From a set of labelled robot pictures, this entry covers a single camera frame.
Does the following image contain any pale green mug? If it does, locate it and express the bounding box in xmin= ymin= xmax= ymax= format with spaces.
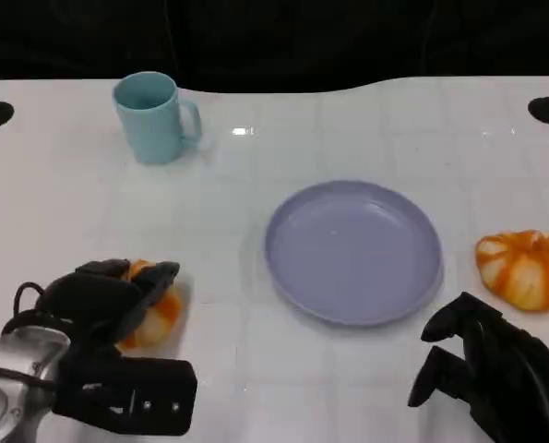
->
xmin=112 ymin=71 xmax=204 ymax=165

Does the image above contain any orange and white bread roll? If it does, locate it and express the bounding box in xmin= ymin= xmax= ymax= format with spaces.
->
xmin=474 ymin=229 xmax=549 ymax=313
xmin=116 ymin=259 xmax=185 ymax=352

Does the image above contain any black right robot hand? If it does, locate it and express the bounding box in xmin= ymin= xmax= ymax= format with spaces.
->
xmin=407 ymin=291 xmax=549 ymax=443

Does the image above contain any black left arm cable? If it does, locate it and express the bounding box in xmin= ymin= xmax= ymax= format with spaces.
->
xmin=11 ymin=281 xmax=47 ymax=324

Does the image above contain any lilac plate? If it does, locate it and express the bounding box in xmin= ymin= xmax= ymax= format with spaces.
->
xmin=263 ymin=179 xmax=444 ymax=328

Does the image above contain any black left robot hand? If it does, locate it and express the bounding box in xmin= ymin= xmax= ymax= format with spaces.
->
xmin=36 ymin=258 xmax=182 ymax=352

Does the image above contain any black curtain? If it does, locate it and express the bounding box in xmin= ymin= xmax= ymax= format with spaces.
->
xmin=0 ymin=0 xmax=549 ymax=93

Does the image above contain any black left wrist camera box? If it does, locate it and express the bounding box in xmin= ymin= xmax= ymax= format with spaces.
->
xmin=52 ymin=348 xmax=198 ymax=437

